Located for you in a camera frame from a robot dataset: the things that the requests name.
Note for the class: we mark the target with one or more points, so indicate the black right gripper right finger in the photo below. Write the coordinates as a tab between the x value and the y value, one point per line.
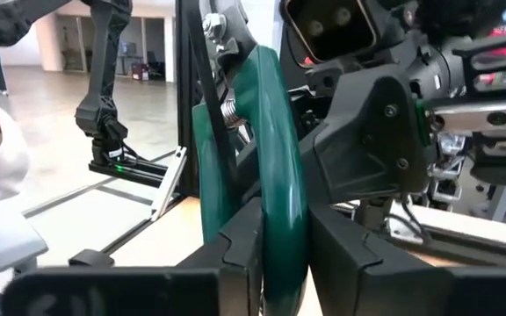
358	272

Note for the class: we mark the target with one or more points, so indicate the black table edge clip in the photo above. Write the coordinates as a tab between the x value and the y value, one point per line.
90	259

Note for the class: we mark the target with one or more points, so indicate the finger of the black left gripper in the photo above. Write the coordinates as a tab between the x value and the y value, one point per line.
503	169
499	48

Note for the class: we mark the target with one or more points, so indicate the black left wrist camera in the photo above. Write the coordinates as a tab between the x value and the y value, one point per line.
327	26

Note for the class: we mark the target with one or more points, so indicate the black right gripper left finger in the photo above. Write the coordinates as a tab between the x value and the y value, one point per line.
240	263

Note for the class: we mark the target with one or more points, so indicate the white metal bracket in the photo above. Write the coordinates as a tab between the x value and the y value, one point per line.
169	184

